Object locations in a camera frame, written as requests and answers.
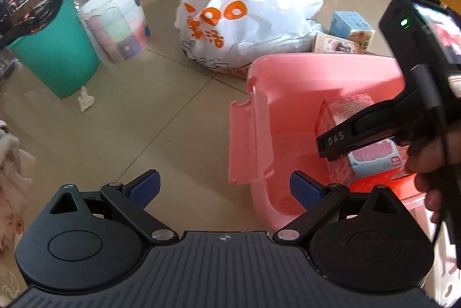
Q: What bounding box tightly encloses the black cloth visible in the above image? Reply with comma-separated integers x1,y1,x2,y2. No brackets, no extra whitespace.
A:
32,0,75,28

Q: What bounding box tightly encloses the pink plastic bin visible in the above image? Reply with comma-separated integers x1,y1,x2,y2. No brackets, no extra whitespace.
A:
228,54,433,226

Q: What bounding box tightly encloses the fluffy beige cloth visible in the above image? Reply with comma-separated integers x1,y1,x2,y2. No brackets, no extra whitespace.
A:
0,119,37,252

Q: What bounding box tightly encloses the white pastel patterned bucket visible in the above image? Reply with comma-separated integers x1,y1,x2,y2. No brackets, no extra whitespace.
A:
77,0,148,65

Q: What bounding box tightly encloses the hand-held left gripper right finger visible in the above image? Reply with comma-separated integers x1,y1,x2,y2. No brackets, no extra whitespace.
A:
273,170,409,244

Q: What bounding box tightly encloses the crumpled white tissue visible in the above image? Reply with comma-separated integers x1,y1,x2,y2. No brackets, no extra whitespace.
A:
77,86,96,113

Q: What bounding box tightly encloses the red packet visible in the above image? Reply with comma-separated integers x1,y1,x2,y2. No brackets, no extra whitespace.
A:
349,167,416,194

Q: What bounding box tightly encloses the light blue carton box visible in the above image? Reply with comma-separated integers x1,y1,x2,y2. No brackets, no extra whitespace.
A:
329,11,376,52

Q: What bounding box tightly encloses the white orange printed plastic bag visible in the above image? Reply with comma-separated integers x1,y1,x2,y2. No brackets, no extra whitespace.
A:
174,0,326,79

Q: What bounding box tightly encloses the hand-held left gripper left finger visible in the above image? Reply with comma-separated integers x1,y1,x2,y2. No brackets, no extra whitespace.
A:
48,169,180,246

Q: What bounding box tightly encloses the person's right hand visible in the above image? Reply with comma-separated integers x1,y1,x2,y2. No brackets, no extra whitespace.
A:
403,124,461,224

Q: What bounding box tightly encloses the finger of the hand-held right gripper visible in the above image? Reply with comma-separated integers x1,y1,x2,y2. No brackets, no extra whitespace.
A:
316,91,415,162

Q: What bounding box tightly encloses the pale pink plastic container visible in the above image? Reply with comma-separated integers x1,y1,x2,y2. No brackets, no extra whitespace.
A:
401,196,461,298

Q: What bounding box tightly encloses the teal plastic bucket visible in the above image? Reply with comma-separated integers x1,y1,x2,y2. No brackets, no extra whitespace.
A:
5,0,102,99

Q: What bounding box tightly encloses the beige printed box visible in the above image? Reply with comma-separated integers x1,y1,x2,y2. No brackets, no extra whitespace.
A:
311,32,361,55

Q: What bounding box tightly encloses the white pink tissue packet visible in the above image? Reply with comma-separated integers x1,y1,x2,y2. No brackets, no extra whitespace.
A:
326,137,411,186

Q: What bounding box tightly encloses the pink printed box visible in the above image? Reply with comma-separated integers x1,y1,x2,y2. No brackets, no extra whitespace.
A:
315,94,376,141

